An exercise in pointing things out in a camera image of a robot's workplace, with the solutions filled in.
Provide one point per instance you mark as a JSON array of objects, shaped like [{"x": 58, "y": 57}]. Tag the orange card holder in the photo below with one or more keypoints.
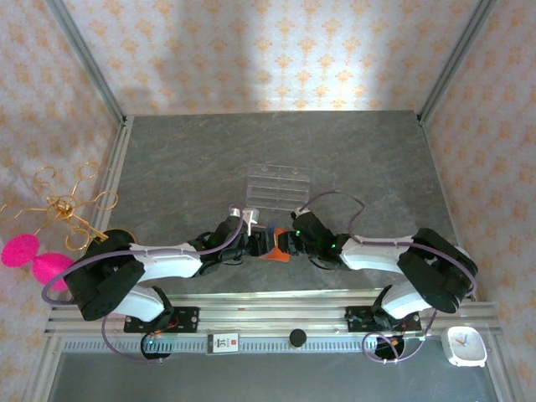
[{"x": 276, "y": 256}]

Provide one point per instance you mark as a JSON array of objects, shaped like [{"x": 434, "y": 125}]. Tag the aluminium rail frame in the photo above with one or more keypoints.
[{"x": 272, "y": 312}]

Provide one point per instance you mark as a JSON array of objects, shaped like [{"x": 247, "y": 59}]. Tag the pink fuzzy ball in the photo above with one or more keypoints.
[
  {"x": 20, "y": 250},
  {"x": 50, "y": 268}
]

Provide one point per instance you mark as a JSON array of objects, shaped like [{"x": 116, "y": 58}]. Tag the white alarm clock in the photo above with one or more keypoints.
[{"x": 465, "y": 346}]

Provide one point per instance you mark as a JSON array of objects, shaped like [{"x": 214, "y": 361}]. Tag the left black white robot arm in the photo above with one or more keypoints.
[{"x": 167, "y": 259}]

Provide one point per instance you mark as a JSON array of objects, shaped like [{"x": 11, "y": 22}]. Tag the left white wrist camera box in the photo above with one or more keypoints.
[{"x": 251, "y": 215}]

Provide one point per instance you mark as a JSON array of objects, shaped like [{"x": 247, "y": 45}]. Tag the aluminium side rail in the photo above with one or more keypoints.
[{"x": 118, "y": 155}]

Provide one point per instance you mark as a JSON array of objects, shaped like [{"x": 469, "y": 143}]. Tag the aluminium frame post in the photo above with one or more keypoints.
[
  {"x": 455, "y": 58},
  {"x": 88, "y": 58}
]

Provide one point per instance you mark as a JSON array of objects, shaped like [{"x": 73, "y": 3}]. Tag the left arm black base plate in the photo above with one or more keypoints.
[{"x": 188, "y": 320}]

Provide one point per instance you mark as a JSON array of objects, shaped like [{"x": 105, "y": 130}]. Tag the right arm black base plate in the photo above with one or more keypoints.
[{"x": 356, "y": 318}]

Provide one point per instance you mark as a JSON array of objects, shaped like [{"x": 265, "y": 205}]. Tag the white label tag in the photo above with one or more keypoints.
[{"x": 223, "y": 343}]

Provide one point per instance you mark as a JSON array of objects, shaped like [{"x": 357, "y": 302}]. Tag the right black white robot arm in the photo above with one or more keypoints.
[{"x": 372, "y": 255}]

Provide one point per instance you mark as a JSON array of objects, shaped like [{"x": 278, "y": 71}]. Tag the clear acrylic card stand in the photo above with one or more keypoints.
[{"x": 278, "y": 188}]

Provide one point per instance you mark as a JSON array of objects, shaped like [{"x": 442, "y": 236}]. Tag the black round knob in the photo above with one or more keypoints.
[{"x": 297, "y": 337}]

